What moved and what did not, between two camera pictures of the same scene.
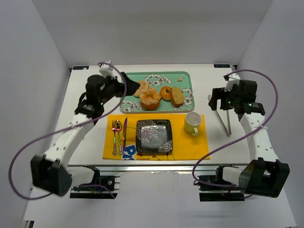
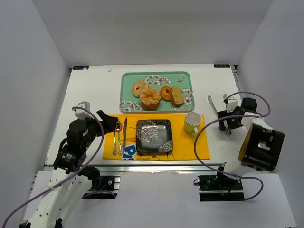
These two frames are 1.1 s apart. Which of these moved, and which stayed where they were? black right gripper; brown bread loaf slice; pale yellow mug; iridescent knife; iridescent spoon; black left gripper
Moved: black right gripper; black left gripper
Stayed: pale yellow mug; iridescent knife; brown bread loaf slice; iridescent spoon
